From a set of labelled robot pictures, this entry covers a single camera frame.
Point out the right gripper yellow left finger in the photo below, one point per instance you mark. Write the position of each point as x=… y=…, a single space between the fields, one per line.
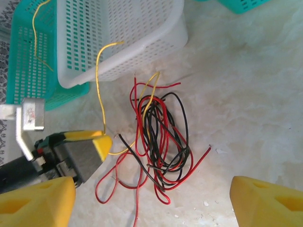
x=35 y=203

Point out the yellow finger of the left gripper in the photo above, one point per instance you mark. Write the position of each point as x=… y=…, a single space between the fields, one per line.
x=80 y=135
x=103 y=145

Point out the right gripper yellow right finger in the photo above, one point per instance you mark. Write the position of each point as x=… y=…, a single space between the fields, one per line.
x=267 y=205

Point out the teal plastic basket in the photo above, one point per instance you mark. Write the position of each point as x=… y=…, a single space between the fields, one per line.
x=236 y=6
x=28 y=78

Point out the white plastic basket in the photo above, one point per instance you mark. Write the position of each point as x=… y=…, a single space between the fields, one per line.
x=142 y=23

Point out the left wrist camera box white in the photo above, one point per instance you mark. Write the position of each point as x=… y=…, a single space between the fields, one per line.
x=33 y=116

